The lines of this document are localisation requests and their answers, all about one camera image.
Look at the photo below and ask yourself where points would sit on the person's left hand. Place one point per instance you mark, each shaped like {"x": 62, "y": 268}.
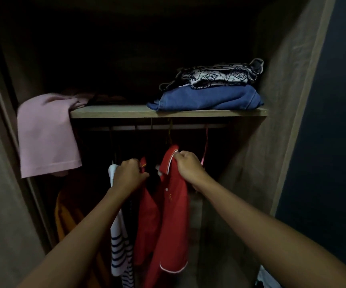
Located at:
{"x": 129, "y": 176}

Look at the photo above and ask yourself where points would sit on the person's right hand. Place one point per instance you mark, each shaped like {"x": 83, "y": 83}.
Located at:
{"x": 191, "y": 169}

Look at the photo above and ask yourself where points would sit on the pink plastic hanger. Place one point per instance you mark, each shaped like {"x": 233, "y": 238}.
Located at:
{"x": 204, "y": 152}

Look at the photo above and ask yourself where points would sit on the red polo shirt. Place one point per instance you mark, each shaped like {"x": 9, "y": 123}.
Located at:
{"x": 173, "y": 221}

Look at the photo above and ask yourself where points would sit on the blue jeans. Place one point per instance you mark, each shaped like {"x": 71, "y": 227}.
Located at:
{"x": 209, "y": 98}

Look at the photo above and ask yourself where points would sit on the orange shirt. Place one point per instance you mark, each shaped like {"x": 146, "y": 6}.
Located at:
{"x": 67, "y": 215}

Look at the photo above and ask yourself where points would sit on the pink polo shirt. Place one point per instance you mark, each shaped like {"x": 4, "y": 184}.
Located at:
{"x": 46, "y": 137}

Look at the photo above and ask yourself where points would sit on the black white patterned clothes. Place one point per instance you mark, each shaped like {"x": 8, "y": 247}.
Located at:
{"x": 215, "y": 74}

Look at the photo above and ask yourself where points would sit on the person's right forearm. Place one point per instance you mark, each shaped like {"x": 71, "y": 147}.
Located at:
{"x": 275, "y": 236}

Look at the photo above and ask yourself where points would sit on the person's left forearm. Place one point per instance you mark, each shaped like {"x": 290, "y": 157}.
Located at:
{"x": 77, "y": 245}

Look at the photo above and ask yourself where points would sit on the white plastic bag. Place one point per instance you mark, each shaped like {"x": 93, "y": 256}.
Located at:
{"x": 264, "y": 280}

